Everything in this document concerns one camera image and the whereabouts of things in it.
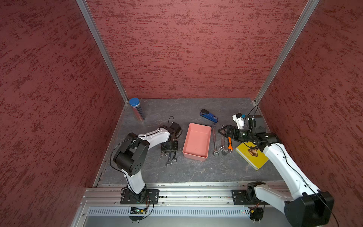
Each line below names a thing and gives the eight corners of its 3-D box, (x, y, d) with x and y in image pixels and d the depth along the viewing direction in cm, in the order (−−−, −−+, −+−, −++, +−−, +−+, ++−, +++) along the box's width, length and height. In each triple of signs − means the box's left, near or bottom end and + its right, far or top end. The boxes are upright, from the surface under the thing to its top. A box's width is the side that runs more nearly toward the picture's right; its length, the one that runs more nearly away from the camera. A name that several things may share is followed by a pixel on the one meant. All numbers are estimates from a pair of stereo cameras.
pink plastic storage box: (181, 159, 90) (181, 153, 83) (188, 129, 105) (189, 122, 98) (206, 164, 88) (208, 159, 81) (210, 132, 103) (211, 126, 96)
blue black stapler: (199, 114, 114) (199, 110, 110) (202, 111, 116) (202, 107, 113) (216, 123, 108) (217, 120, 104) (218, 120, 110) (220, 117, 107)
